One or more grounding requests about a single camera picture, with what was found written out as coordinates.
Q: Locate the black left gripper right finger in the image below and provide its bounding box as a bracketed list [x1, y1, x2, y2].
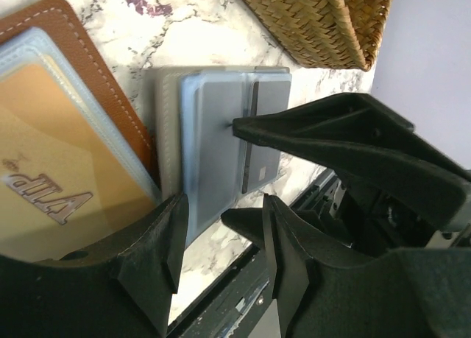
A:
[222, 195, 470, 337]

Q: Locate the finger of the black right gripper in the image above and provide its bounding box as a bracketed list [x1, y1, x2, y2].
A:
[232, 93, 470, 226]

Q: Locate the gold VIP card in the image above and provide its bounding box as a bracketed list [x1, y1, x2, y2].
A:
[1, 64, 157, 261]

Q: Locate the brown open card holder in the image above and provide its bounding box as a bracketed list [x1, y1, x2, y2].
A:
[1, 0, 160, 262]

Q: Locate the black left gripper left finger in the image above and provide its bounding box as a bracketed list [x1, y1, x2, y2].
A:
[1, 194, 188, 337]

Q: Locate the grey card holder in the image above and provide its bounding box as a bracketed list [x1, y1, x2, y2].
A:
[149, 66, 292, 244]

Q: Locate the woven wicker divided tray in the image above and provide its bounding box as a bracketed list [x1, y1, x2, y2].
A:
[242, 0, 392, 71]

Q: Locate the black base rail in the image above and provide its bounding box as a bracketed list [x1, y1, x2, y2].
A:
[169, 170, 470, 337]

